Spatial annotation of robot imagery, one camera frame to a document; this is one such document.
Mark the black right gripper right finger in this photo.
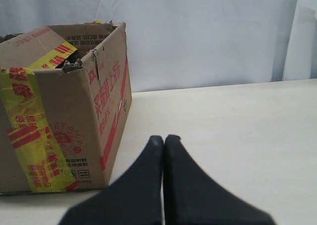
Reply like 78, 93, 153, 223
163, 135, 271, 225

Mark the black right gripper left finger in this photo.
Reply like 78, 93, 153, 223
64, 136, 164, 225

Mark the cardboard box with yellow tape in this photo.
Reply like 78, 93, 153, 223
0, 21, 132, 194

